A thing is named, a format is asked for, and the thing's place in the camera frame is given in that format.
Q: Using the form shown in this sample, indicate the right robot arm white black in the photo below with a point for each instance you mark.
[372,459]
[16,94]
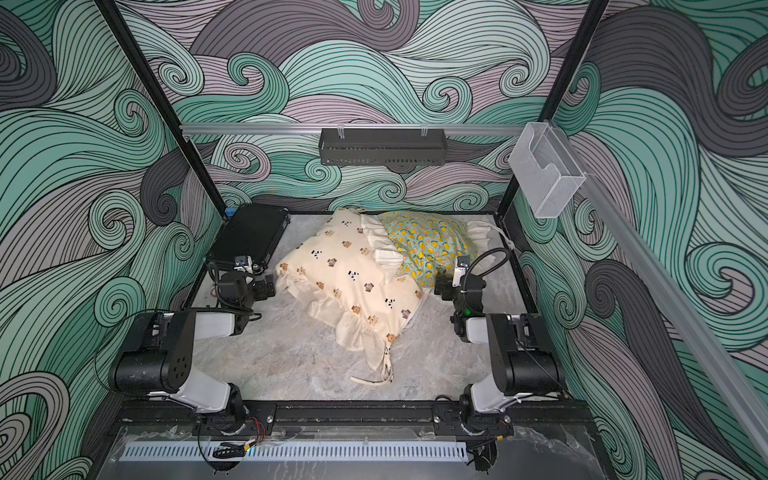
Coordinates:
[520,369]

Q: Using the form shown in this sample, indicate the lemon print teal pillow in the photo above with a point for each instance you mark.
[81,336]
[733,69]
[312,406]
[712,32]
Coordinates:
[427,245]

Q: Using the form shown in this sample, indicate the white slotted cable duct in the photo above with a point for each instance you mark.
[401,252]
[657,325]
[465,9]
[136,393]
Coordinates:
[302,451]

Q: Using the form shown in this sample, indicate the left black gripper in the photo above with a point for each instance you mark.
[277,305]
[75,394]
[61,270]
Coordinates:
[262,292]

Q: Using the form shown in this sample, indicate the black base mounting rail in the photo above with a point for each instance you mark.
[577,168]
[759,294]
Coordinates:
[440,417]

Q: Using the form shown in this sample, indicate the aluminium rail right wall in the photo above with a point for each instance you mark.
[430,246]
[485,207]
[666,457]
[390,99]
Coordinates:
[728,379]

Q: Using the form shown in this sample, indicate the cream animal print pillow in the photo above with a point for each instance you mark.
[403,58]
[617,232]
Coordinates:
[341,279]

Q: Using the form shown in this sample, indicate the black perforated wall tray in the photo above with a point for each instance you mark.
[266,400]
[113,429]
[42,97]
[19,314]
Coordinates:
[398,150]

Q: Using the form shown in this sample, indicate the aluminium rail wall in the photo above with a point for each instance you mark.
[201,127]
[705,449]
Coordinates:
[273,128]
[728,379]

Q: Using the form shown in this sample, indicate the aluminium rail back wall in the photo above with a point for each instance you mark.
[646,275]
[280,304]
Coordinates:
[273,128]

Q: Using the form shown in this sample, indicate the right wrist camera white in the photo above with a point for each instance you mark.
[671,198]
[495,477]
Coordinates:
[462,264]

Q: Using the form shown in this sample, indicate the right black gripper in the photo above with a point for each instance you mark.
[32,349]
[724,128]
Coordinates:
[447,283]

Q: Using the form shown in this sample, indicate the clear acrylic wall holder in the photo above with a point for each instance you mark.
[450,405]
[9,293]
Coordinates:
[545,165]

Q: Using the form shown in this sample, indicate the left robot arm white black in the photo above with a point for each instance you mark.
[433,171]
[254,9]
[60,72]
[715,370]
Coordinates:
[156,358]

